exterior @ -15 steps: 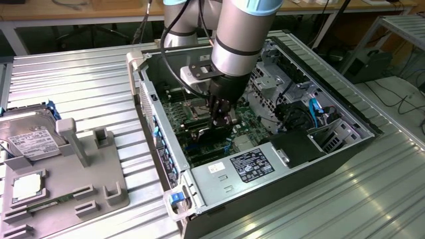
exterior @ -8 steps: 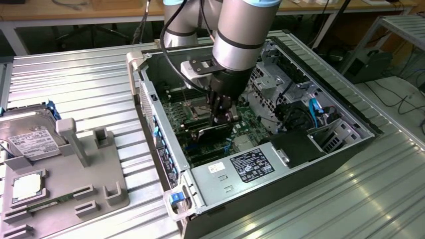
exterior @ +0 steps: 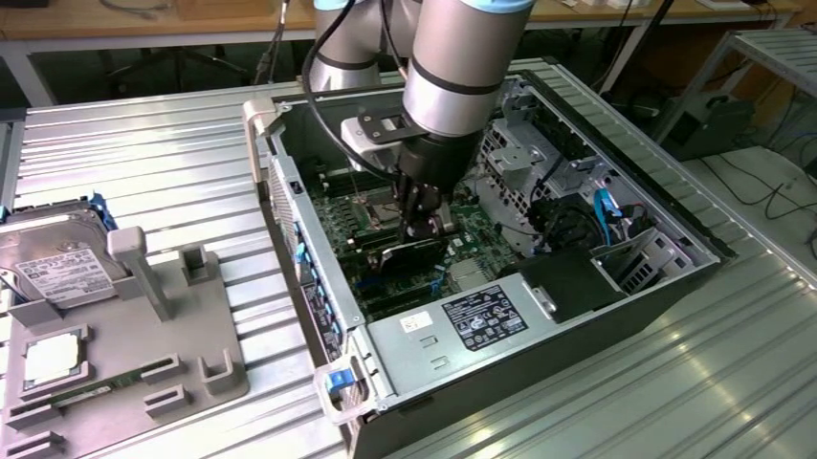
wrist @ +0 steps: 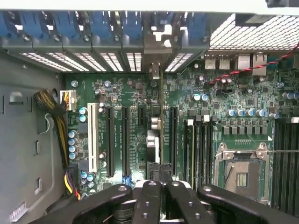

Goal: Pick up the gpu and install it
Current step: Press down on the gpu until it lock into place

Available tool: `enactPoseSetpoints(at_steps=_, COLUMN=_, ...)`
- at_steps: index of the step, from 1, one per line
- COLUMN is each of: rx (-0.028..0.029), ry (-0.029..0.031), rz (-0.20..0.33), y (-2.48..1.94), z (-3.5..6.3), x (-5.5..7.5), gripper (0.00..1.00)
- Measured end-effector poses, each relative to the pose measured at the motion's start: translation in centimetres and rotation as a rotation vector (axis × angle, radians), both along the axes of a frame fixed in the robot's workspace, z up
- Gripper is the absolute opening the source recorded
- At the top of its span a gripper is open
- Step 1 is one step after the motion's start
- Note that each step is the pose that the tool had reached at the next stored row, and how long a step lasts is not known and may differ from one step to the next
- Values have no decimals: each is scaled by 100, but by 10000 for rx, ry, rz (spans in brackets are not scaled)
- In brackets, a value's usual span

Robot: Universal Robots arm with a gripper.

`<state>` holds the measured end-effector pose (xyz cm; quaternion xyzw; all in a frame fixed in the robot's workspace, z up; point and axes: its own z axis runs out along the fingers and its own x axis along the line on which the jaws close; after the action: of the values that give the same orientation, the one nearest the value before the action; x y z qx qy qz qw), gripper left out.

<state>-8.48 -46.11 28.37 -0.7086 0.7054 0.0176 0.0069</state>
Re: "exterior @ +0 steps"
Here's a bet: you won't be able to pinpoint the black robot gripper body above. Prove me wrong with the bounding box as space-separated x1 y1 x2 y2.
393 129 483 200

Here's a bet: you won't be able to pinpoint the graphics card with metal bracket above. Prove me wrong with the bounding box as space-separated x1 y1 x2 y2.
371 237 447 277

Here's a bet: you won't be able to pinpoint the CPU socket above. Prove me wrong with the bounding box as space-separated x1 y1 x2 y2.
360 193 400 226

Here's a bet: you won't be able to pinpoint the green motherboard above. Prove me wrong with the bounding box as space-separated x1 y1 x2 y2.
309 164 531 322

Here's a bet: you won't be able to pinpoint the grey metal drive cage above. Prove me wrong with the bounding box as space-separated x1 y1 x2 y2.
475 78 646 250

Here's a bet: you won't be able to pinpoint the silver finned heat sink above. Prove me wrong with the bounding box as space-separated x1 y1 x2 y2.
446 262 496 291

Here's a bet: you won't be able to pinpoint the black expansion slot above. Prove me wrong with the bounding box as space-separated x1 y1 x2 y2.
367 291 446 315
361 279 443 302

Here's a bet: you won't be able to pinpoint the blue card retention latches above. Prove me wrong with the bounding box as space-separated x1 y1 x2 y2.
289 219 343 336

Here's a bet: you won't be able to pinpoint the open black PC case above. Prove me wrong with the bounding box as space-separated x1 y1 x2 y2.
251 69 739 459

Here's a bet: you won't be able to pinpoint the white barcode sticker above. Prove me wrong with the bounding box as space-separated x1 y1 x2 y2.
397 310 439 334

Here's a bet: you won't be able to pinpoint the black power supply label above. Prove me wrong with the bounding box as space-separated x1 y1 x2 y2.
442 284 531 355

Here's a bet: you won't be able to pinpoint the black plastic shroud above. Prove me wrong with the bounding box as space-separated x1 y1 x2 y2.
518 248 630 326

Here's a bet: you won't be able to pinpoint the grey corner fixture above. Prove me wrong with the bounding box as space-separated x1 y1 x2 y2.
313 365 375 427
244 98 285 186

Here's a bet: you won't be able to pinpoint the grey metal power supply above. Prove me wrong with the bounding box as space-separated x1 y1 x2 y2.
364 281 564 402

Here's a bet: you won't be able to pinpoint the slanted grey disk bay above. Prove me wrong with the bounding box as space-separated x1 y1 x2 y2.
590 227 694 295

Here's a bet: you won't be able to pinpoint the wooden desk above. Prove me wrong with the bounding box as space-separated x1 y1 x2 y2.
0 0 806 109

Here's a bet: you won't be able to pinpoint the black box on floor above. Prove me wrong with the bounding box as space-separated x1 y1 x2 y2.
662 93 758 162

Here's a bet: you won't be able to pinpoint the blue disk carrier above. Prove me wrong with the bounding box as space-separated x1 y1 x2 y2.
80 190 121 234

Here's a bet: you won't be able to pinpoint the grey parts rack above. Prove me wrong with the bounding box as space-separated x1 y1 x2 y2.
0 227 253 459

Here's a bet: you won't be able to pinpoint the silver hard disk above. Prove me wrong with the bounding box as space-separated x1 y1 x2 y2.
0 209 126 310

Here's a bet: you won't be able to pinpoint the metal slat side table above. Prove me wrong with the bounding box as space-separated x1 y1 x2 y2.
654 27 817 162

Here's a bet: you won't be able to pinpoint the green RAM stick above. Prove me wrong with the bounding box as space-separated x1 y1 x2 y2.
49 370 145 407

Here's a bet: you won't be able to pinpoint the CPU chip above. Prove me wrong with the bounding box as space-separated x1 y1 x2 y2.
22 332 88 386

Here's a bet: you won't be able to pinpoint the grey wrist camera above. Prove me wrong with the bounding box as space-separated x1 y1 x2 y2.
339 108 413 176

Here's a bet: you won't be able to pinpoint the black wire bundle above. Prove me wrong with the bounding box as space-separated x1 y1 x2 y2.
528 198 604 254

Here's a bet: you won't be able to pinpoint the thick black camera cable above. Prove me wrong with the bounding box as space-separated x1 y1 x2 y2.
301 0 409 192

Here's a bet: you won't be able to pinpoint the blue data wire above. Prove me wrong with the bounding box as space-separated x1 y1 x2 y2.
592 186 618 248

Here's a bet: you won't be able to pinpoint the thin cable with connector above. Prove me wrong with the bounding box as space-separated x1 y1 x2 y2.
253 0 288 87

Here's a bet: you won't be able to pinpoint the black floor cable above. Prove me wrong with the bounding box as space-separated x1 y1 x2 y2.
698 157 817 219

